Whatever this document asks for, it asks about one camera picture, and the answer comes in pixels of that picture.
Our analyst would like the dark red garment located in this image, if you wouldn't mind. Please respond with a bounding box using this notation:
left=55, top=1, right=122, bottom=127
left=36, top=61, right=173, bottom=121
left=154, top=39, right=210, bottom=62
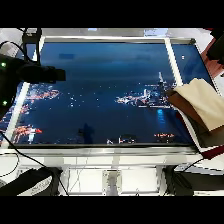
left=201, top=145, right=224, bottom=161

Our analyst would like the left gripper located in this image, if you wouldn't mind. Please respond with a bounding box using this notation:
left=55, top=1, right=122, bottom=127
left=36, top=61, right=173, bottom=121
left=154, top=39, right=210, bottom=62
left=48, top=66, right=67, bottom=84

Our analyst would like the silver frame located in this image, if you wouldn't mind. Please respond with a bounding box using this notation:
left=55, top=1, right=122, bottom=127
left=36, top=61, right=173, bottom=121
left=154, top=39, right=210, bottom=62
left=0, top=34, right=224, bottom=197

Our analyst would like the black cable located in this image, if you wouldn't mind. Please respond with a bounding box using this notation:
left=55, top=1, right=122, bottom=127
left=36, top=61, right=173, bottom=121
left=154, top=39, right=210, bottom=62
left=0, top=130, right=70, bottom=197
left=0, top=154, right=21, bottom=178

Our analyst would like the cream T-shirt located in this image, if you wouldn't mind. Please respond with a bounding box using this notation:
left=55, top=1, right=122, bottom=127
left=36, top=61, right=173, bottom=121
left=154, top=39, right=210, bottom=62
left=172, top=77, right=224, bottom=132

